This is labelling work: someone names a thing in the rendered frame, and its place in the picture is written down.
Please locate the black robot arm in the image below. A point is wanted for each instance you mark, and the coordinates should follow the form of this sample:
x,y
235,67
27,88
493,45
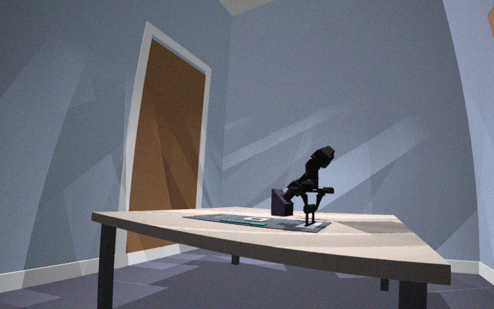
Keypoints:
x,y
321,158

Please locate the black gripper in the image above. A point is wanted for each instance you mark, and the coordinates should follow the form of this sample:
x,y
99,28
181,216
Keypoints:
x,y
321,192

